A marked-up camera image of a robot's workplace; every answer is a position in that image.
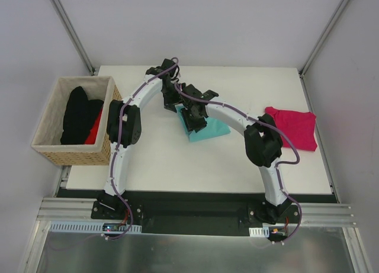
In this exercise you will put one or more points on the left slotted cable duct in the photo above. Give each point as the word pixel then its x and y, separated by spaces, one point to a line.
pixel 87 227

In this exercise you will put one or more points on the black t shirt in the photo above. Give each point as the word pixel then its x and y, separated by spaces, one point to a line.
pixel 76 120

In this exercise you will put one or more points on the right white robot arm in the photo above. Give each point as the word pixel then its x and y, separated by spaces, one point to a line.
pixel 262 139

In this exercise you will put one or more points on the folded pink t shirt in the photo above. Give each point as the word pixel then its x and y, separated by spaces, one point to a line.
pixel 297 126

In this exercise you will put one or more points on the teal t shirt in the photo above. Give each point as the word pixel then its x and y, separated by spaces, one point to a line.
pixel 215 128

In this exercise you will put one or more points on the aluminium rail frame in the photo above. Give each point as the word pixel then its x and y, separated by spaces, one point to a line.
pixel 317 210

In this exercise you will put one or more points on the right slotted cable duct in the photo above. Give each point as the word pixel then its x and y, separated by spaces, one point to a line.
pixel 259 231

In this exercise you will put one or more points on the red t shirt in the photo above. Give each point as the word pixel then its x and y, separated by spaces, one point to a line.
pixel 94 124

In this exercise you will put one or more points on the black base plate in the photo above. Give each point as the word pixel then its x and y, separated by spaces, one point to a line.
pixel 189 224

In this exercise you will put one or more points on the slotted cable duct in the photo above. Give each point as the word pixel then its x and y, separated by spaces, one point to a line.
pixel 259 231
pixel 87 227

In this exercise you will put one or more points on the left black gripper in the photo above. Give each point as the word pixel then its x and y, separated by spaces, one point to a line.
pixel 170 102

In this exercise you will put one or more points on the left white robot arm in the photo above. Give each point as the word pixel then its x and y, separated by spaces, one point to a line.
pixel 124 128

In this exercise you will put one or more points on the wicker laundry basket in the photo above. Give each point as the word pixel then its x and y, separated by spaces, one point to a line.
pixel 49 131

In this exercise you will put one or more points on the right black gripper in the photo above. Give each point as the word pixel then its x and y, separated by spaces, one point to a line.
pixel 193 122

